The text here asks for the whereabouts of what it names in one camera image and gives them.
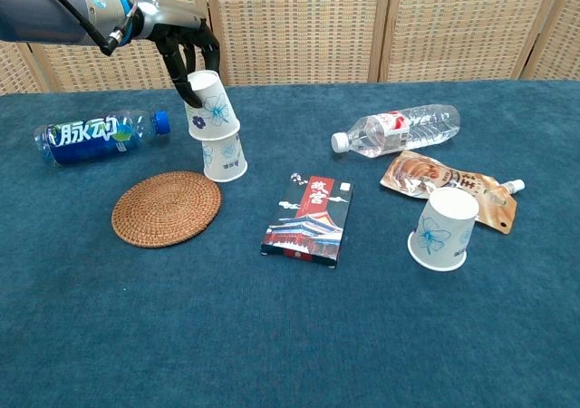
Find dark palace print card box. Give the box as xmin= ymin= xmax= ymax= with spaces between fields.
xmin=260 ymin=172 xmax=355 ymax=271

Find white paper cup blue flower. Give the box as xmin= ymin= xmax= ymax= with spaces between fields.
xmin=187 ymin=69 xmax=241 ymax=141
xmin=199 ymin=131 xmax=248 ymax=183
xmin=406 ymin=187 xmax=480 ymax=273

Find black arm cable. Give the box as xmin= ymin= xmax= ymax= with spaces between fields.
xmin=38 ymin=0 xmax=140 ymax=57

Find left black bronze robot hand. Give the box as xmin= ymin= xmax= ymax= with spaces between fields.
xmin=133 ymin=0 xmax=222 ymax=109

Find clear water bottle red label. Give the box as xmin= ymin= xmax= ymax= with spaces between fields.
xmin=330 ymin=103 xmax=461 ymax=159

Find round woven rattan coaster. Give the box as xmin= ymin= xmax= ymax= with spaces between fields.
xmin=111 ymin=170 xmax=223 ymax=249

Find brown spouted snack pouch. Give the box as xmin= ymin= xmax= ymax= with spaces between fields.
xmin=379 ymin=150 xmax=526 ymax=236

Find blue sports drink bottle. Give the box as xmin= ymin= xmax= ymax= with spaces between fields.
xmin=34 ymin=108 xmax=172 ymax=168

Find blue velvet tablecloth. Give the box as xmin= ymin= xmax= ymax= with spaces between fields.
xmin=0 ymin=79 xmax=580 ymax=408

